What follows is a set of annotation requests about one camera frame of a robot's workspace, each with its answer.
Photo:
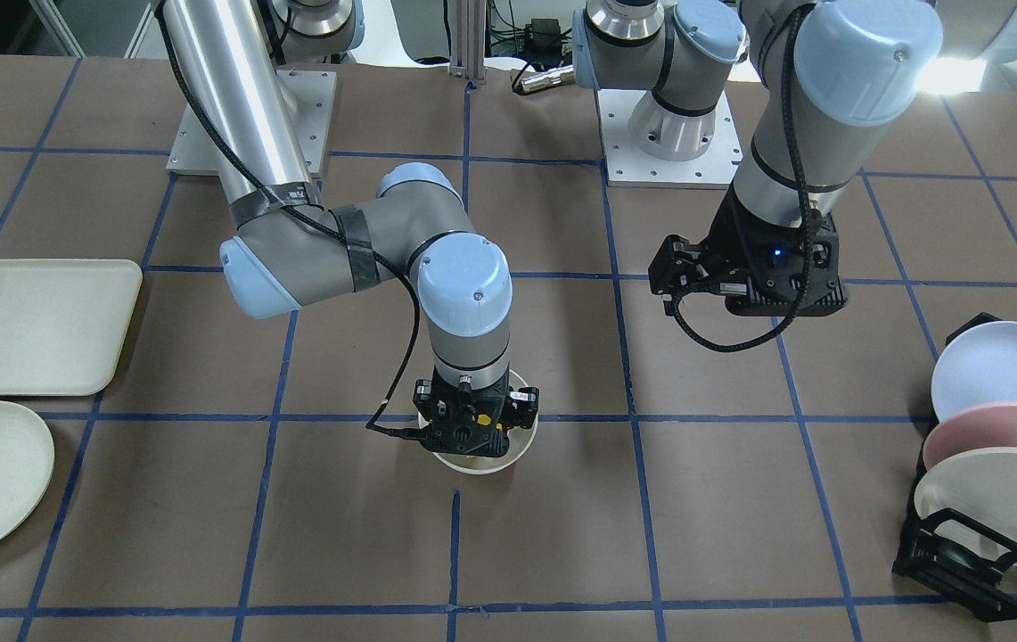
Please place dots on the black dish rack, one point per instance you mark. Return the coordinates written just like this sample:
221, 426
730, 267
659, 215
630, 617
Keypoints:
958, 557

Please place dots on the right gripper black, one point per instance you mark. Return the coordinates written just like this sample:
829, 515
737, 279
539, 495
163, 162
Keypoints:
523, 404

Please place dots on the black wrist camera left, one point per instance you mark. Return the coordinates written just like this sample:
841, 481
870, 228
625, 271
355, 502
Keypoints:
680, 267

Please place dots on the cream plate in rack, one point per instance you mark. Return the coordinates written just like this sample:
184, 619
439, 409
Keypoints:
1007, 508

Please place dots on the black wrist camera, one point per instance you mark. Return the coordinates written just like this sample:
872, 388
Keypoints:
521, 408
680, 267

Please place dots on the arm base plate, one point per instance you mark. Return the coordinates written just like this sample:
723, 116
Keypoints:
647, 146
308, 99

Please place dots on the white bowl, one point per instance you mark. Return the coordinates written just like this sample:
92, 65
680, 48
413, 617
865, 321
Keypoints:
521, 440

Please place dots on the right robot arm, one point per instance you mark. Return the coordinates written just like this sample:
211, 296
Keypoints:
290, 251

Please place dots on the aluminium frame post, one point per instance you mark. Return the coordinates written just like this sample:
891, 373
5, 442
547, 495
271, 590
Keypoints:
467, 26

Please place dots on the blue plate in rack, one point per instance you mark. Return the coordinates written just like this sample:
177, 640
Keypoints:
978, 367

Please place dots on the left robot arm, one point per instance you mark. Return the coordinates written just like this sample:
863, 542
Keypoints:
837, 74

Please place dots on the pink plate in rack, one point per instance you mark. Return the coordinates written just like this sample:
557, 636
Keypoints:
993, 425

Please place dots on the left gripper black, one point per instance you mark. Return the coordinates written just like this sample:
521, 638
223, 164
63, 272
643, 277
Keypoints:
734, 237

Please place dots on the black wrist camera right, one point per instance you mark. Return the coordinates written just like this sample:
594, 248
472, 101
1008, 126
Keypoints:
521, 408

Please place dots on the cream rectangular tray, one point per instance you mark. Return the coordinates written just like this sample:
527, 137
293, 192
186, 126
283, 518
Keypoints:
63, 323

